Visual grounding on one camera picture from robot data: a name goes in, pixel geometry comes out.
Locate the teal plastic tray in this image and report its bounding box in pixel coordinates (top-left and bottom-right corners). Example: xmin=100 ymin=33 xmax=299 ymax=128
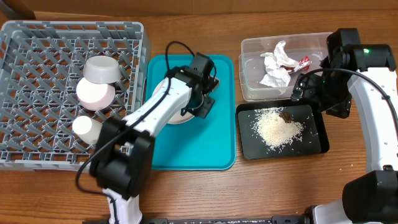
xmin=130 ymin=54 xmax=237 ymax=171

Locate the clear plastic bin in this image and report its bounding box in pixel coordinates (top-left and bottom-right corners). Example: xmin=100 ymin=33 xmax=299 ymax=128
xmin=239 ymin=32 xmax=330 ymax=101

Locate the grey plastic dish rack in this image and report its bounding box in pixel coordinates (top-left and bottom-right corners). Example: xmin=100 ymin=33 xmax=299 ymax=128
xmin=1 ymin=21 xmax=151 ymax=170

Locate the white napkin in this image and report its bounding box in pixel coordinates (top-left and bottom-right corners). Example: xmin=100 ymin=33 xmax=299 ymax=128
xmin=260 ymin=40 xmax=299 ymax=88

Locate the red foil wrapper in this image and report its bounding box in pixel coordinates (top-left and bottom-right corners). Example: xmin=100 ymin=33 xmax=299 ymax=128
xmin=282 ymin=56 xmax=312 ymax=73

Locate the grey bowl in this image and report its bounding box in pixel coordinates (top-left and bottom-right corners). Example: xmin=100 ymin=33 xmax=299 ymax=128
xmin=83 ymin=56 xmax=122 ymax=84

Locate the brown food scrap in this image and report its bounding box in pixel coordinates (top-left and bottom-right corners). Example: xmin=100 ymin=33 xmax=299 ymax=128
xmin=279 ymin=112 xmax=293 ymax=123

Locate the cream white cup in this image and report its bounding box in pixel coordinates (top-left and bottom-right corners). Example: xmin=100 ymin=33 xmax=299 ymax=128
xmin=72 ymin=116 xmax=102 ymax=144

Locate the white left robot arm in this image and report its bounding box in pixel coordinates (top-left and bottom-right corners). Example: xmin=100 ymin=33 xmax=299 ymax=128
xmin=90 ymin=53 xmax=219 ymax=223

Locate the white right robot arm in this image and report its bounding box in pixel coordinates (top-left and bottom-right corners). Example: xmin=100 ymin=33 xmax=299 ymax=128
xmin=291 ymin=28 xmax=397 ymax=224

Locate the large pink plate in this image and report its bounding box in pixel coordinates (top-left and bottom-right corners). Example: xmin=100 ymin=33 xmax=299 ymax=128
xmin=150 ymin=78 xmax=194 ymax=124

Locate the white rice pile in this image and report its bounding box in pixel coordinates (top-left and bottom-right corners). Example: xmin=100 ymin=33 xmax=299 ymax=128
xmin=251 ymin=107 xmax=305 ymax=153

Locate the small pink bowl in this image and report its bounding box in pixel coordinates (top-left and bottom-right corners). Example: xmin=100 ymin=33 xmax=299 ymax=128
xmin=76 ymin=78 xmax=115 ymax=111

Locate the black tray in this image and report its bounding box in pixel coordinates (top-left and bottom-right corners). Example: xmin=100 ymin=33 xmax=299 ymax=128
xmin=236 ymin=100 xmax=330 ymax=160

